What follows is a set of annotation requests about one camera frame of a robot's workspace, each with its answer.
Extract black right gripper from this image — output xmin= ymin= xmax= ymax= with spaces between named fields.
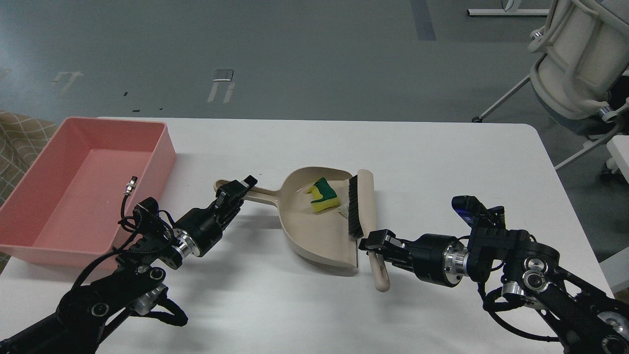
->
xmin=359 ymin=229 xmax=468 ymax=288

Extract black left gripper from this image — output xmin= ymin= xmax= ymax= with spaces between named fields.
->
xmin=174 ymin=175 xmax=258 ymax=257

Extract beige brush black bristles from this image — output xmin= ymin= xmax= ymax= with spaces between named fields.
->
xmin=348 ymin=170 xmax=391 ymax=292

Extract beige plastic dustpan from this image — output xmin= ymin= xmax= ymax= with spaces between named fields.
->
xmin=245 ymin=167 xmax=359 ymax=268

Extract yellow green sponge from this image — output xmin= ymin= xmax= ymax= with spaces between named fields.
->
xmin=306 ymin=177 xmax=340 ymax=213

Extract small wooden stick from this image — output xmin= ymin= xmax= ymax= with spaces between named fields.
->
xmin=336 ymin=199 xmax=349 ymax=220

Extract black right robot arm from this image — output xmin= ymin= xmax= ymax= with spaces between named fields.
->
xmin=359 ymin=196 xmax=629 ymax=354

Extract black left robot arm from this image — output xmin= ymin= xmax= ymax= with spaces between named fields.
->
xmin=1 ymin=176 xmax=257 ymax=354

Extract pink plastic bin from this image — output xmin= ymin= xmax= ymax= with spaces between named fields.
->
xmin=0 ymin=117 xmax=176 ymax=267

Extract white side table corner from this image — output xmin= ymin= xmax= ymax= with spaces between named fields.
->
xmin=599 ymin=135 xmax=629 ymax=295

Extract beige patterned cloth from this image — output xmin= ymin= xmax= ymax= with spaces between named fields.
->
xmin=0 ymin=111 xmax=59 ymax=273

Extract white table leg bar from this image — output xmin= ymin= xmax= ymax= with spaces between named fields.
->
xmin=467 ymin=9 xmax=549 ymax=17

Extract white office chair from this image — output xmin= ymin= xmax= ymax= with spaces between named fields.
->
xmin=472 ymin=0 xmax=629 ymax=170

